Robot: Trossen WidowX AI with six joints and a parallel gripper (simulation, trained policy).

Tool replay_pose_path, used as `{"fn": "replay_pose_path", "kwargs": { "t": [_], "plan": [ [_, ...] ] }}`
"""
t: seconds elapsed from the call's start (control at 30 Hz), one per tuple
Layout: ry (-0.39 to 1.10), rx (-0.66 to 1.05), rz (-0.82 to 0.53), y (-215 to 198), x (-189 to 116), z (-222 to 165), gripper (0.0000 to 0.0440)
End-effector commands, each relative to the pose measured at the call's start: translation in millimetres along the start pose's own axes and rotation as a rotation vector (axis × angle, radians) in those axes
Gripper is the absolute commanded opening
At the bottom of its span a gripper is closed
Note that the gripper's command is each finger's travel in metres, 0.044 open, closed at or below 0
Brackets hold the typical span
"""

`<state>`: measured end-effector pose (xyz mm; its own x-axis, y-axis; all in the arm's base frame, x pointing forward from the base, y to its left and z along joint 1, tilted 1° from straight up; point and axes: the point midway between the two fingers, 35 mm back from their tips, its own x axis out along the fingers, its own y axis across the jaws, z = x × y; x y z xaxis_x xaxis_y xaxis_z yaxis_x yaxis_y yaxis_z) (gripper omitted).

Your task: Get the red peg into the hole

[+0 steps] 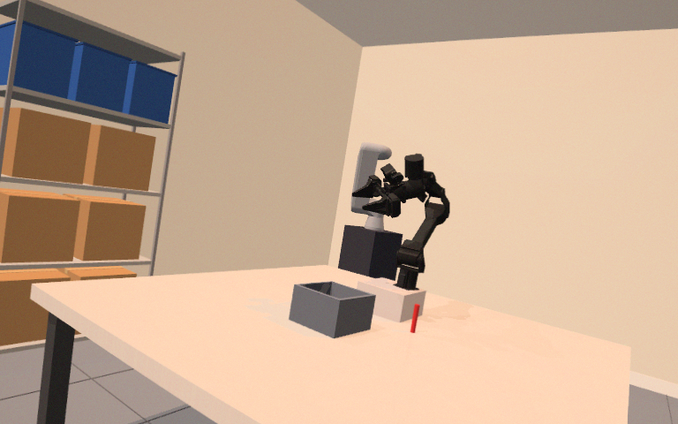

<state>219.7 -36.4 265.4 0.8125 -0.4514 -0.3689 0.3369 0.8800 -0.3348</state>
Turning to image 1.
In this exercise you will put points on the red peg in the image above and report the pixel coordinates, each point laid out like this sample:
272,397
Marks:
415,319

